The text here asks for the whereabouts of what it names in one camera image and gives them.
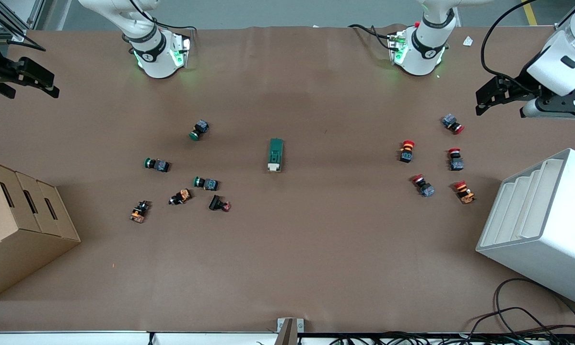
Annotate green load switch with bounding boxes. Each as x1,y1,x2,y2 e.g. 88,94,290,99
267,138,284,173

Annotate red emergency stop button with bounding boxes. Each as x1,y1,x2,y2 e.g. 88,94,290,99
411,174,435,198
448,148,465,172
442,114,465,135

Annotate red button orange block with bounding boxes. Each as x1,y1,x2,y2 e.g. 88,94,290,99
399,140,416,164
454,180,476,205

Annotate black orange push button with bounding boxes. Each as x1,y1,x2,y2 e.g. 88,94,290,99
129,200,152,224
168,188,192,206

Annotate white slotted rack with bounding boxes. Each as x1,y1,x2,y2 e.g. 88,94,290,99
476,148,575,309

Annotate brown cardboard box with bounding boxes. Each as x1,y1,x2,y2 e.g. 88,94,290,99
0,160,82,301

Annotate black button red contact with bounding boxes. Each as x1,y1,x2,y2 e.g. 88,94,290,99
208,194,232,212

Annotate brown table mat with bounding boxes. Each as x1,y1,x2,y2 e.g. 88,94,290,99
0,24,575,334

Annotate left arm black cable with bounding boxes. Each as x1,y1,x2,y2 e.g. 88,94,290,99
481,0,575,94

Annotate black base cable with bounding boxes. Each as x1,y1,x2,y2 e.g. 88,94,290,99
128,0,199,33
349,23,398,51

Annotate black looping cable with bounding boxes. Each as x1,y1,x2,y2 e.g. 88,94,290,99
467,278,575,338

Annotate white table edge rail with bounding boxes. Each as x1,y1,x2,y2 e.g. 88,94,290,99
0,331,278,345

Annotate black cable bundle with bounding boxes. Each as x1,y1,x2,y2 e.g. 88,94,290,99
330,331,575,345

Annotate metal table bracket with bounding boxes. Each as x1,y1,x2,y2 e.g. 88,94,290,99
277,318,305,345

